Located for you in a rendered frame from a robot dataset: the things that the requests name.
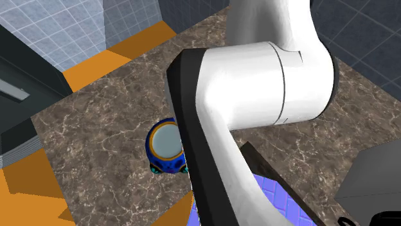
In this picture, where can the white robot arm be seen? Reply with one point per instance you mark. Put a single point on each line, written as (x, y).
(250, 84)

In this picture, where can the blue round clock toy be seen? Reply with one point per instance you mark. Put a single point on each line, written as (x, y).
(164, 142)

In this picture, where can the purple tiled basin, dark rim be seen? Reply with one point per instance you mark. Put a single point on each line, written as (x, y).
(282, 194)

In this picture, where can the dark cabinet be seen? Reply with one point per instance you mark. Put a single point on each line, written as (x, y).
(22, 94)

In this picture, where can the grey robot stand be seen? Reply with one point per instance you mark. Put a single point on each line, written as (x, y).
(372, 175)

